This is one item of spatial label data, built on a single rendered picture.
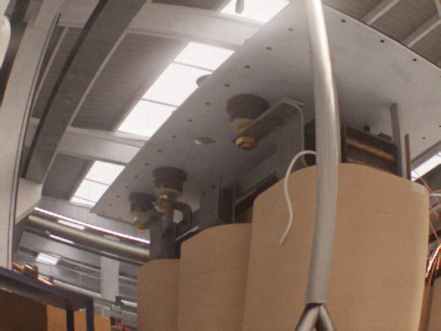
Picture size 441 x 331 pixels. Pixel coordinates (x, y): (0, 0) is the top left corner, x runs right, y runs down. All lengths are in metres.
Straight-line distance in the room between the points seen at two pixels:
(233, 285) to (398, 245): 0.53
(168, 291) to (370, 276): 0.96
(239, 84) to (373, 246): 0.60
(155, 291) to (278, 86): 0.83
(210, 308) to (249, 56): 0.65
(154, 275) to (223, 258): 0.49
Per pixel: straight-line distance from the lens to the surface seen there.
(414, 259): 1.55
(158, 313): 2.21
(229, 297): 1.78
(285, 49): 1.60
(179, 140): 2.09
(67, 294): 2.39
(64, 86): 9.06
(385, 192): 1.51
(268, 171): 1.84
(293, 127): 1.64
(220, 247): 1.84
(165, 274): 2.23
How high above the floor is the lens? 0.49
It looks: 23 degrees up
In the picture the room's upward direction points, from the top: 4 degrees clockwise
